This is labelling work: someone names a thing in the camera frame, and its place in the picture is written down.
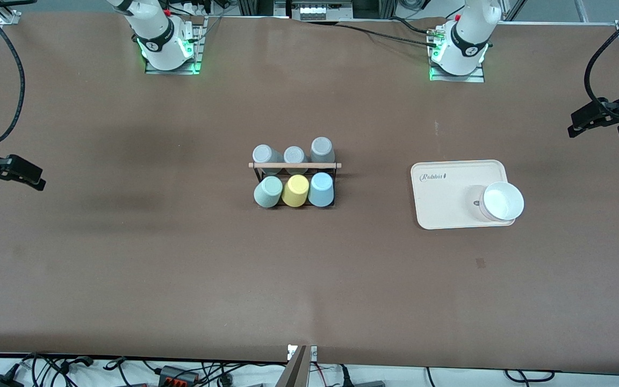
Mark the yellow cup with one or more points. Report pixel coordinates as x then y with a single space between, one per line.
295 191

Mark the black power plug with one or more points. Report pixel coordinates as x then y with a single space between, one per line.
346 376

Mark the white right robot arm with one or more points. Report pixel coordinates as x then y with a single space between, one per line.
156 32

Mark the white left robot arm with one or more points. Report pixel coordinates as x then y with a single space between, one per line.
470 32

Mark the black power strip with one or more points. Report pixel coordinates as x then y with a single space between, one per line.
172 373

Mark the white bowl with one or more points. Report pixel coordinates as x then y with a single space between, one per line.
503 201

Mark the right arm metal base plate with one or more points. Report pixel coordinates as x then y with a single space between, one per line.
196 54

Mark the white mounting bracket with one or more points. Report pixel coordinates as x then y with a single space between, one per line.
314 353

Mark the black power adapter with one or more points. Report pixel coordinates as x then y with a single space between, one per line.
0 381

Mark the light blue cup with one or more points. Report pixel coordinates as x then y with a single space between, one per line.
321 189

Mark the cream plastic tray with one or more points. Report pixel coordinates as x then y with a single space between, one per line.
449 212

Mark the pale green cup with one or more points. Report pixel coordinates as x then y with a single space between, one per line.
268 192

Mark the grey control box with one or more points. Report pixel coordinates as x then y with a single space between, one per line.
315 11

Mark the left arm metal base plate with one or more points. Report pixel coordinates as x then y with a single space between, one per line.
479 78

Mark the grey cup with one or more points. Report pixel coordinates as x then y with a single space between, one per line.
262 155
322 148
294 155

